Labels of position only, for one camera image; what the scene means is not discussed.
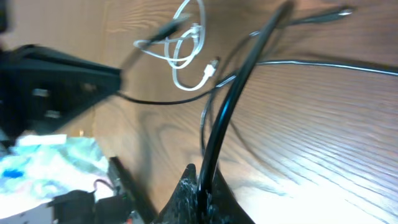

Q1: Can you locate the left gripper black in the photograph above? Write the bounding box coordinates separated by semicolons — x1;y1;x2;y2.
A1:
1;45;121;137

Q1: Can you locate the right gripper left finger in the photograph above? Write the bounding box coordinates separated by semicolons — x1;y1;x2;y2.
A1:
152;164;198;224

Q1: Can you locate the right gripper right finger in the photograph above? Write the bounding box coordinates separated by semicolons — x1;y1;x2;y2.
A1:
207;169;254;224

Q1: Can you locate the short black usb cable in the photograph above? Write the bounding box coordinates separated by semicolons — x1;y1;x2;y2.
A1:
116;12;237;106

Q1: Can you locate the white usb cable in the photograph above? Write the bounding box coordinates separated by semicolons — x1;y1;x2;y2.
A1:
133;0;218;92

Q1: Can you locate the long black usb cable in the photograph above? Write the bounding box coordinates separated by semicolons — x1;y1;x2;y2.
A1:
198;6;398;156

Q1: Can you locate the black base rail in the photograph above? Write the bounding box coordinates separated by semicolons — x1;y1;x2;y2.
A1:
46;156;158;224

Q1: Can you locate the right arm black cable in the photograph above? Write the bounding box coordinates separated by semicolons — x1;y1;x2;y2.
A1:
197;0;295;215

